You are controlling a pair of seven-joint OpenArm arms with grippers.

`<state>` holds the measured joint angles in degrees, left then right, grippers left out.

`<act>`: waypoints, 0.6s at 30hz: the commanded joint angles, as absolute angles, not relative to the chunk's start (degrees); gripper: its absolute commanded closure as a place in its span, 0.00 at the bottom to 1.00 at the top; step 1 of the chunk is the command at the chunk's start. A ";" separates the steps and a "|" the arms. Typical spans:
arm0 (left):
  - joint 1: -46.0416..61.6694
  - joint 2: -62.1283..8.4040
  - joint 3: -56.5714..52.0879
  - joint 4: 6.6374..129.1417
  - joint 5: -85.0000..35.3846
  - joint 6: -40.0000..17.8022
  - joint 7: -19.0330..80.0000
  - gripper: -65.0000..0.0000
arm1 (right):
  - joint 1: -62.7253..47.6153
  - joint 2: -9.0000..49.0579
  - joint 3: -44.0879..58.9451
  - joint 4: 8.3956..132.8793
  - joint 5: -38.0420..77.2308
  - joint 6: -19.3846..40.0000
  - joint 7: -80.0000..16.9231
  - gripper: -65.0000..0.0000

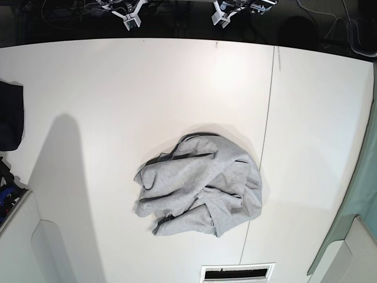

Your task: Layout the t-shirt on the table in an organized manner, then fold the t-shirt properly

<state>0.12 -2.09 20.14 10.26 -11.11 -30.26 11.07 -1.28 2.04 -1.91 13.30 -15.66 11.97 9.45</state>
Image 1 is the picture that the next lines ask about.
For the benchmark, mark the grey t-shirt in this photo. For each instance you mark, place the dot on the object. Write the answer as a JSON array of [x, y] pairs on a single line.
[[206, 184]]

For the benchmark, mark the white slotted vent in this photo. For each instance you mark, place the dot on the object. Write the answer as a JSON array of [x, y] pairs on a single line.
[[237, 273]]

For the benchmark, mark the black round floor object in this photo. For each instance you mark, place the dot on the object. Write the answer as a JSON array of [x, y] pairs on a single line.
[[298, 32]]

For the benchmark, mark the dark navy cloth pile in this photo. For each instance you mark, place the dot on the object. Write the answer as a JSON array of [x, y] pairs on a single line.
[[12, 116]]

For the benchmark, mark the blue and black clutter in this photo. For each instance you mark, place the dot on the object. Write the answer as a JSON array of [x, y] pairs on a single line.
[[11, 193]]

